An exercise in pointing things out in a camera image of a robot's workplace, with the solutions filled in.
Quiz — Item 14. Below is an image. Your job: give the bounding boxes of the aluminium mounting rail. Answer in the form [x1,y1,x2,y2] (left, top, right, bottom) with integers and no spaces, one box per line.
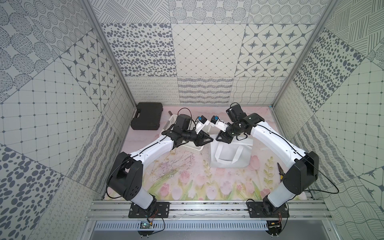
[86,200,332,221]

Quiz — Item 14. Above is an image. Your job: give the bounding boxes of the black plastic tool case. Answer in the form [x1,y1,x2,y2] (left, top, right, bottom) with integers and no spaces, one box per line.
[131,102,163,130]

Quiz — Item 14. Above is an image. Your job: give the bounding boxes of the white vent grille strip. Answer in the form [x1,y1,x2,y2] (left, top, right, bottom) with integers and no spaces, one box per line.
[94,220,268,231]

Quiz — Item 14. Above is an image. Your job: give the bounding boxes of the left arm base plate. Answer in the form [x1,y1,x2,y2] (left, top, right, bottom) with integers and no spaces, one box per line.
[129,202,171,219]

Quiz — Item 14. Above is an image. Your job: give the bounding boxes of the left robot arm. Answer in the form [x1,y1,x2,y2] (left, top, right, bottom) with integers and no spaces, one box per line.
[106,114,213,213]

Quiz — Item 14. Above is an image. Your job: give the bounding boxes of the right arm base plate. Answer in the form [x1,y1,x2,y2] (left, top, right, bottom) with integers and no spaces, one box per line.
[246,201,290,218]

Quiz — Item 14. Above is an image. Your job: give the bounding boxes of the yellow handled pliers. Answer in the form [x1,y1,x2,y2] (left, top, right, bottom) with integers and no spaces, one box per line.
[277,163,285,182]

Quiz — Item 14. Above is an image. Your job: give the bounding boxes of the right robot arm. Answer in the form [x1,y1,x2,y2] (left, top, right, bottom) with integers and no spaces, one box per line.
[211,104,320,215]

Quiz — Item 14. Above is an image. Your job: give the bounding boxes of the floral pink table mat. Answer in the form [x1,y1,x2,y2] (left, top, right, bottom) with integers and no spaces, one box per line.
[122,106,287,201]

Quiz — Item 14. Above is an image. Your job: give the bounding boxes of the white perforated plastic basket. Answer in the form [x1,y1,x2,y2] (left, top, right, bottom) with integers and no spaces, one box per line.
[162,114,213,154]

